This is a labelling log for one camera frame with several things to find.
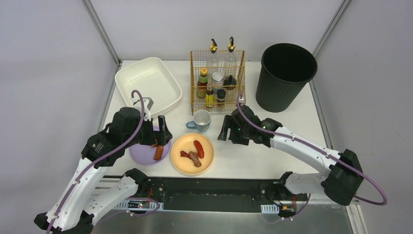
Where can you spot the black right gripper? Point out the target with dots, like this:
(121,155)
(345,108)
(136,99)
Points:
(232,129)

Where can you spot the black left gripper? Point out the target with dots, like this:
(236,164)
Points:
(160,136)

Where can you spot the purple plate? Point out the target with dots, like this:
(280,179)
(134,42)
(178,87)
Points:
(143,154)

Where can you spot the dark spice jar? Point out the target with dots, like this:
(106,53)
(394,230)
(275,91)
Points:
(221,95)

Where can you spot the yellow plate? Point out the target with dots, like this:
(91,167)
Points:
(186,165)

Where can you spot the small yellow label bottle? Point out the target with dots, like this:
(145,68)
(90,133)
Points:
(209,97)

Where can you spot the black lid round jar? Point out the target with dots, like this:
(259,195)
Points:
(230,83)

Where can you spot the silver lid shaker jar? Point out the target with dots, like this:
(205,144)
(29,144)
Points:
(217,79)

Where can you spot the yellow cap sauce bottle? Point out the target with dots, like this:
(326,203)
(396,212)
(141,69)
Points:
(202,82)

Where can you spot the oil bottle with brown liquid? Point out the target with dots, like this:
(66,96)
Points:
(230,58)

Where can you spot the clear oil bottle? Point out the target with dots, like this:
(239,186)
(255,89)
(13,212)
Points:
(212,57)

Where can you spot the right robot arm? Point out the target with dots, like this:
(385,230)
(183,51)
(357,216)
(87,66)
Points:
(338,174)

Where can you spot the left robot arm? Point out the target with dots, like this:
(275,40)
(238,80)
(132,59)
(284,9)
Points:
(74,213)

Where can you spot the orange fried food piece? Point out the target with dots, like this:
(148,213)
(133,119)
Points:
(158,152)

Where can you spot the small red sausage piece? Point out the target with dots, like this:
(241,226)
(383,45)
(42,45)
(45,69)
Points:
(184,154)

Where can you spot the blue white mug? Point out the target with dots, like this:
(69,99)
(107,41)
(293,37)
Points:
(201,121)

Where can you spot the brown meat piece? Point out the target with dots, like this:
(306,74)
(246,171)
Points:
(195,159)

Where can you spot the white plastic tub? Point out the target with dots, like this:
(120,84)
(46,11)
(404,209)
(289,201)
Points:
(152,78)

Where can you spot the black ribbed trash bin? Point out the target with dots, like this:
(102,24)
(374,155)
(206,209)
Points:
(285,69)

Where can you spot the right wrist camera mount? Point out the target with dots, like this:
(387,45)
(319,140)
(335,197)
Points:
(241,101)

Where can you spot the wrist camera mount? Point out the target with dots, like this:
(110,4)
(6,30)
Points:
(241,101)
(143,107)

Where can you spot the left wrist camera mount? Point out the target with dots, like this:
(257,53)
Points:
(143,107)

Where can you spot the gold wire basket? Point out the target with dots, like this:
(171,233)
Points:
(198,59)

